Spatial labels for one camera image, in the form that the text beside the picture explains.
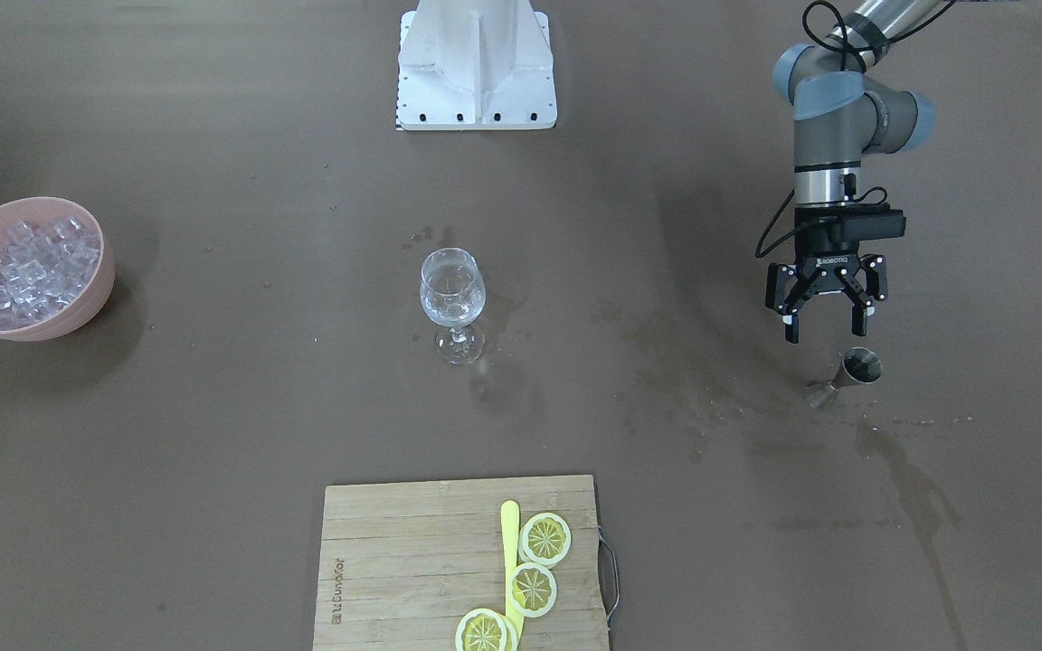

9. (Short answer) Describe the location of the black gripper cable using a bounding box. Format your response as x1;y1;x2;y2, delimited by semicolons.
754;185;889;262

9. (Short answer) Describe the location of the lemon slice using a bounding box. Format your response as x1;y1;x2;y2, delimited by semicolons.
517;512;573;569
506;561;559;618
452;609;518;651

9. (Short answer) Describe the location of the clear wine glass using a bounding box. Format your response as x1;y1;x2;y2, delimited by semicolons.
419;247;487;365

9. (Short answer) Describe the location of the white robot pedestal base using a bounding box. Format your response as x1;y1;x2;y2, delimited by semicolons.
394;1;559;131

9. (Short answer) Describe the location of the lemon slice near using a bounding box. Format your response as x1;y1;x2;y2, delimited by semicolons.
452;609;518;651

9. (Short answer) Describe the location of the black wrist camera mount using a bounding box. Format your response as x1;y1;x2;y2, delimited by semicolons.
795;203;905;248

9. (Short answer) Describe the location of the steel double jigger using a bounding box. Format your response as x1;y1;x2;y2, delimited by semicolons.
802;347;884;410

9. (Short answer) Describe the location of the lemon slice middle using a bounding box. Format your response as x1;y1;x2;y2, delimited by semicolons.
506;561;559;618

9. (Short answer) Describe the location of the pink bowl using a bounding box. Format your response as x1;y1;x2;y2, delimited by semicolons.
0;196;115;342

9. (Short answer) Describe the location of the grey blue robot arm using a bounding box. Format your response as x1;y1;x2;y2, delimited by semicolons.
755;1;952;344

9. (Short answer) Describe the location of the bamboo cutting board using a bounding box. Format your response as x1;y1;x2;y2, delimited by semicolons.
311;475;611;650

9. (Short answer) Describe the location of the clear ice cubes pile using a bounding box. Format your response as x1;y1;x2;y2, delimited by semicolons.
0;215;103;331

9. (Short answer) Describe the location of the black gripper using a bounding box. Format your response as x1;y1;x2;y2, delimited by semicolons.
764;237;886;344

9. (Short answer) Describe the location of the lemon slice far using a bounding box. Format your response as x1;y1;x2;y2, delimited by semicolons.
517;512;573;569

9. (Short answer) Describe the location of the yellow plastic knife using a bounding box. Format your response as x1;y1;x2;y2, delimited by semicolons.
499;500;524;650

